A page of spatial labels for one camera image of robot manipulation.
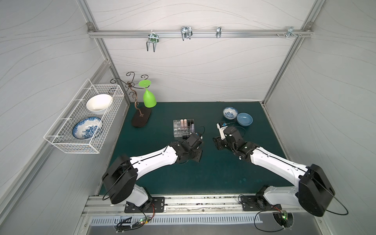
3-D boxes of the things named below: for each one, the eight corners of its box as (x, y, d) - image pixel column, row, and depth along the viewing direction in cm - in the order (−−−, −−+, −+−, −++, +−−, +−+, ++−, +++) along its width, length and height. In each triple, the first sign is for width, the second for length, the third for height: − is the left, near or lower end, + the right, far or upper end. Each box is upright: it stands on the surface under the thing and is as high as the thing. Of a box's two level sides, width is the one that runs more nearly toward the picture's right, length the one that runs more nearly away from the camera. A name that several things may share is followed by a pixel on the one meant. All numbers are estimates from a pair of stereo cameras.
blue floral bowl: (224, 119, 110) (224, 116, 108) (222, 109, 117) (222, 106, 115) (237, 119, 110) (239, 116, 108) (235, 109, 117) (236, 106, 115)
